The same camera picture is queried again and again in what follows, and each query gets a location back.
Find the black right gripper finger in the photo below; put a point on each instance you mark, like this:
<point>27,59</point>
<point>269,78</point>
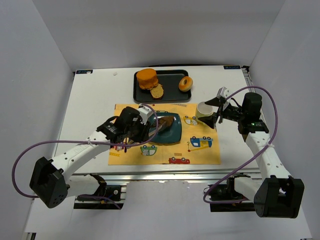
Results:
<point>210,120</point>
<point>215,100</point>

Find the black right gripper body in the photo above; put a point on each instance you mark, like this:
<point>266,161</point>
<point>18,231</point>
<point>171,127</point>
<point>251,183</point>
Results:
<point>220,113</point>

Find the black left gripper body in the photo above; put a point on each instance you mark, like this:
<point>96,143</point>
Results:
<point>145,132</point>

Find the pale green mug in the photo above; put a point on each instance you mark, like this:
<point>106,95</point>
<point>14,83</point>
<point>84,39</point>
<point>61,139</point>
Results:
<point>203,110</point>

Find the metal tongs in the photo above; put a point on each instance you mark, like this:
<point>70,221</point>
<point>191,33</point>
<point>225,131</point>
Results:
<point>153,127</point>

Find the brown croissant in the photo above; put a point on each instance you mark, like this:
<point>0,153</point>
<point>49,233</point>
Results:
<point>165,122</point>

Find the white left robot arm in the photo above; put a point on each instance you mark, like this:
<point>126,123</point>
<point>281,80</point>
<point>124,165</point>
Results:
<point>53,180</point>

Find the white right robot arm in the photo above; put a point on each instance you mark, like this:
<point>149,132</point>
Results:
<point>279,195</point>

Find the sliced seeded bread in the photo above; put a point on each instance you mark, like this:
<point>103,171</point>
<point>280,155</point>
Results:
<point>157,92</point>

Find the yellow cartoon car placemat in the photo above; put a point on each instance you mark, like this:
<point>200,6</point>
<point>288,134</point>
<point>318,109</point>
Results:
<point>199,144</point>

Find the glazed bagel donut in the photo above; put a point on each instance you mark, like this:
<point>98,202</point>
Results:
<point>185,84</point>

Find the blue sticker label right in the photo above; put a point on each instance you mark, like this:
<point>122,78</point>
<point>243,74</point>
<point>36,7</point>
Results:
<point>232,67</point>

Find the blue sticker label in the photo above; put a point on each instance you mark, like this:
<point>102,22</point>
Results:
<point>84,71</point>
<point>232,67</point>

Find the dark teal square plate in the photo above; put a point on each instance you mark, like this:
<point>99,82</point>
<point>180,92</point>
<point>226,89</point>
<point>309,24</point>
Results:
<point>172,134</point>

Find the black baking tray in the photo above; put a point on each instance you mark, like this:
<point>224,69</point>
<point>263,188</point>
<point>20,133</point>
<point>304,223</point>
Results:
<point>169,79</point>

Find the orange round cake loaf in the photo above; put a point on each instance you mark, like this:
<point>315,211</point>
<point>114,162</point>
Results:
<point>147,79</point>

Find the blue sticker label left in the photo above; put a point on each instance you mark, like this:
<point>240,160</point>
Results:
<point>84,71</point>

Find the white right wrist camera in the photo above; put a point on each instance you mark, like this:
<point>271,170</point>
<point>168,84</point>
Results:
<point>223,92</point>

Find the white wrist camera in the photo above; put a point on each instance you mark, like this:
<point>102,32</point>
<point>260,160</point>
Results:
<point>223,92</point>
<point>145,112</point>

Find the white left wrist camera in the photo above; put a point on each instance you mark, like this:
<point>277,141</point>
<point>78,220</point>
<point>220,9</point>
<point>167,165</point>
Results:
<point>145,112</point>

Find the aluminium table frame rail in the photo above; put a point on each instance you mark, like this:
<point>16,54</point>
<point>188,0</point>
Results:
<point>204,176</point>

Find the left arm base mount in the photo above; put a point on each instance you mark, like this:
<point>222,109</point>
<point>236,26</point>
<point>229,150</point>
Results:
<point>93,192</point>

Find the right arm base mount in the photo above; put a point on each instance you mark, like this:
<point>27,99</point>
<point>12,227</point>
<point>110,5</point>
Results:
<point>226,192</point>

